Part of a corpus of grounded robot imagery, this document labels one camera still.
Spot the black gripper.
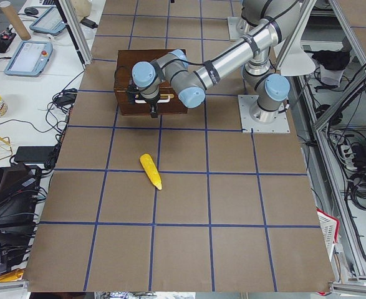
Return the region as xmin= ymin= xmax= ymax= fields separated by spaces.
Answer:
xmin=145 ymin=96 xmax=160 ymax=118

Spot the white drawer handle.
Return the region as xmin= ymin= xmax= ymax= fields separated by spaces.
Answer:
xmin=135 ymin=93 xmax=175 ymax=104

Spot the brown wooden drawer box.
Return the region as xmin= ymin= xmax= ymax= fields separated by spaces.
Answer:
xmin=113 ymin=49 xmax=190 ymax=116

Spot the yellow corn cob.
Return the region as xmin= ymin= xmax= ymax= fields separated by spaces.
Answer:
xmin=140 ymin=153 xmax=162 ymax=190

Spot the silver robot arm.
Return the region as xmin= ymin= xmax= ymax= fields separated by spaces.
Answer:
xmin=132 ymin=1 xmax=300 ymax=108

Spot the black power adapter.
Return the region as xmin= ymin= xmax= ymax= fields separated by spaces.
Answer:
xmin=80 ymin=17 xmax=98 ymax=29

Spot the beige cap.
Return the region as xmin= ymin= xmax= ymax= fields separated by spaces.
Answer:
xmin=72 ymin=0 xmax=92 ymax=19

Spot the black power brick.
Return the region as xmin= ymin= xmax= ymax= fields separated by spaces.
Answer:
xmin=14 ymin=146 xmax=54 ymax=164

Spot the near blue teach pendant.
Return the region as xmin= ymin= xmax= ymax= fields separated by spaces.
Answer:
xmin=4 ymin=41 xmax=53 ymax=77

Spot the blue teach pendant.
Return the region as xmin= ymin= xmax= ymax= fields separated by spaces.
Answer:
xmin=4 ymin=41 xmax=53 ymax=77
xmin=29 ymin=6 xmax=65 ymax=36

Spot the far blue teach pendant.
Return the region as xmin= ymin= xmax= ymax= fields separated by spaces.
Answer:
xmin=29 ymin=6 xmax=65 ymax=36

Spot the black computer mouse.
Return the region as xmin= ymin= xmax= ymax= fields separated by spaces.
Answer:
xmin=24 ymin=7 xmax=39 ymax=16

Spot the cardboard tube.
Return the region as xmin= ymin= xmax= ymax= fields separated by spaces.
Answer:
xmin=0 ymin=1 xmax=31 ymax=40

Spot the white red plastic basket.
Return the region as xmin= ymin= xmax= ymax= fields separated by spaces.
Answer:
xmin=317 ymin=209 xmax=339 ymax=260

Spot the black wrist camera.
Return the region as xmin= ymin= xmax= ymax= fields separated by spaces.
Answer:
xmin=126 ymin=84 xmax=139 ymax=105

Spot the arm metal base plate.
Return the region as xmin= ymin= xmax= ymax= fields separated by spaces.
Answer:
xmin=227 ymin=17 xmax=251 ymax=41
xmin=238 ymin=95 xmax=291 ymax=134

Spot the aluminium frame post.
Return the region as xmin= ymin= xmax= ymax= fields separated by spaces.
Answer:
xmin=55 ymin=0 xmax=92 ymax=65

